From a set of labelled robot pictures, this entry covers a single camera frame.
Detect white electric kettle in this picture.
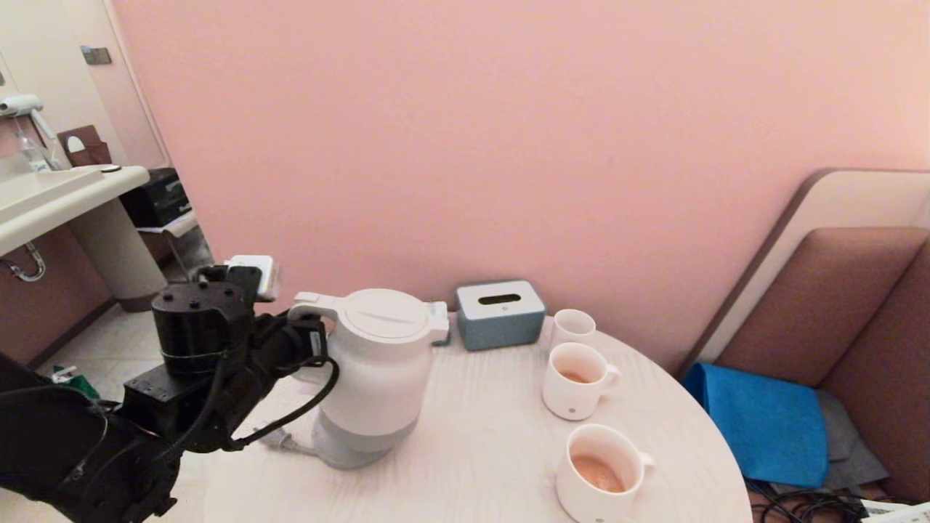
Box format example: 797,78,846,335
289,288,451,470

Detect white ribbed ceramic mug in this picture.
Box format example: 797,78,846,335
556,423,656,523
542,341,620,421

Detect clear plastic bottle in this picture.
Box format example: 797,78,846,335
16,120,55,174

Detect grey kettle power plug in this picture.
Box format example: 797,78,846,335
262,429,320,457

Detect white metal-legged stool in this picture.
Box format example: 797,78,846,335
138,211,204,285

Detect green shopping bag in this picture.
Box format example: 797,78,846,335
51,365,102,400

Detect black box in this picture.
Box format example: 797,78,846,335
120,169,195,230

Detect chrome sink drain pipe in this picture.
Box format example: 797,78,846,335
0,242,48,284

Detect blue-grey tissue box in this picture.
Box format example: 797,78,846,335
456,280,546,351

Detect white sink counter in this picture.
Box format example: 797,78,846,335
0,166,175,313

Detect brown tissue holder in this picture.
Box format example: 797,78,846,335
58,126,114,169

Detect white hair dryer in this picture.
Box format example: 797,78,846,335
0,94,57,142

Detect blue folded cloth bag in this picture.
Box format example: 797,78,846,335
681,362,828,487

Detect brown and cream sofa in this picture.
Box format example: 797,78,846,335
676,169,930,502

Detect grey folded cloth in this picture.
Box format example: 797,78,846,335
812,387,889,489

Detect white printed paper sheet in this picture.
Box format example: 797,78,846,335
857,498,930,523

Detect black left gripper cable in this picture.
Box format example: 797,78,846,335
218,356,341,453

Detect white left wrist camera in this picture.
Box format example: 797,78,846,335
225,254,280,302

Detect small white handleless cup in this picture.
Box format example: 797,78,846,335
550,308,596,348

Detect black tangled cables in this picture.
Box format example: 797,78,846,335
741,476,873,523

